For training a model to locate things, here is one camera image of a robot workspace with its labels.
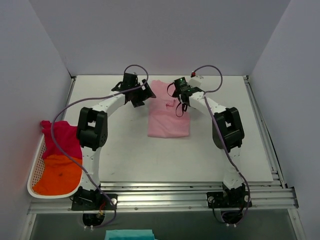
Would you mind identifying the pink t-shirt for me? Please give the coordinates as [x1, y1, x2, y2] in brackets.
[147, 80, 190, 138]

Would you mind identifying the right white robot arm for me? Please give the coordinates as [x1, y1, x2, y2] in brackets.
[170, 77, 246, 207]

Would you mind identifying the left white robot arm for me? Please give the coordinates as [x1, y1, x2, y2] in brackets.
[76, 73, 156, 192]

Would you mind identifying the magenta t-shirt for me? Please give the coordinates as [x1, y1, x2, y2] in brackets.
[40, 120, 82, 160]

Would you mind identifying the orange t-shirt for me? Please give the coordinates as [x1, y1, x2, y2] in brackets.
[32, 154, 82, 196]

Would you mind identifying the white perforated plastic basket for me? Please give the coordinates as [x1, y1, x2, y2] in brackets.
[27, 135, 82, 200]

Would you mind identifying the teal folded cloth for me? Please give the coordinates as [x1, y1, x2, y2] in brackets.
[104, 229, 156, 240]

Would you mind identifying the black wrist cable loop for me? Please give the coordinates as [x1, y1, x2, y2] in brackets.
[166, 83, 188, 118]

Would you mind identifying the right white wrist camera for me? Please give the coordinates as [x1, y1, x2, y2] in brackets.
[188, 75, 204, 88]

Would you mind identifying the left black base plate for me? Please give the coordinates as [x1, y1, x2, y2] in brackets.
[70, 186, 118, 211]

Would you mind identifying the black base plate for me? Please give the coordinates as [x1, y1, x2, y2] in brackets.
[206, 183, 252, 209]
[70, 186, 118, 211]

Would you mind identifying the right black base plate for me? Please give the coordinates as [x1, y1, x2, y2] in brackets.
[206, 183, 252, 209]

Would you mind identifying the aluminium extrusion rail frame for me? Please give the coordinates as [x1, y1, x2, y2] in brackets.
[27, 75, 301, 240]

